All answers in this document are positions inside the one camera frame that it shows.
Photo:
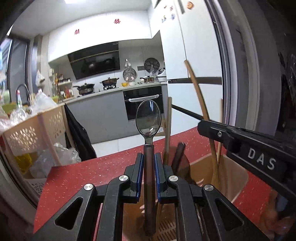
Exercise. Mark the black hanging garment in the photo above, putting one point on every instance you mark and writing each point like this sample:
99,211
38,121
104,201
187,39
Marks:
80,137

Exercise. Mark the white refrigerator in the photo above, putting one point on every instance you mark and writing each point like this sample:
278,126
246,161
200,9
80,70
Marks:
187,34

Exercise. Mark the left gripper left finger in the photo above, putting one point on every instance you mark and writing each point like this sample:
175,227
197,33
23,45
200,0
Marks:
96,212

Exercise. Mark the brown cooking pot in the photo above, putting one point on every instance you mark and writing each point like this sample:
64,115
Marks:
110,83

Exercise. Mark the beige perforated storage cart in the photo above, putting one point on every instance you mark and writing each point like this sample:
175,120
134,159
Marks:
24,143

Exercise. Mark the black handled metal spoon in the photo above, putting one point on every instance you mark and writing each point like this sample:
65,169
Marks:
180,164

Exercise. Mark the black range hood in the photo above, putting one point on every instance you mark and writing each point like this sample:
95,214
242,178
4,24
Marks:
95,60

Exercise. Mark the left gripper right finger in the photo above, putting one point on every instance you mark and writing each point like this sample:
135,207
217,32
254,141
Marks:
202,213

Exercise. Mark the dark handled steel spoon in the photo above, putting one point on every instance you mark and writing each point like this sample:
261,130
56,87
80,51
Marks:
148,120

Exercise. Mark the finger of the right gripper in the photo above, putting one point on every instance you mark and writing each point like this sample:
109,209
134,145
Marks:
232,137

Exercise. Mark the cardboard box on floor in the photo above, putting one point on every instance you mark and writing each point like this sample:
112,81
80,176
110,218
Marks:
162,129

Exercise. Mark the hanging metal strainer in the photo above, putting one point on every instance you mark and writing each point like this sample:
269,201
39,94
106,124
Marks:
129,74

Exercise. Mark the plain wooden chopstick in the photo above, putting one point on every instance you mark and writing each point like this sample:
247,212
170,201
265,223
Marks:
168,133

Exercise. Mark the black wok on stove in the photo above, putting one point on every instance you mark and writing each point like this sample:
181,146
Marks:
85,89

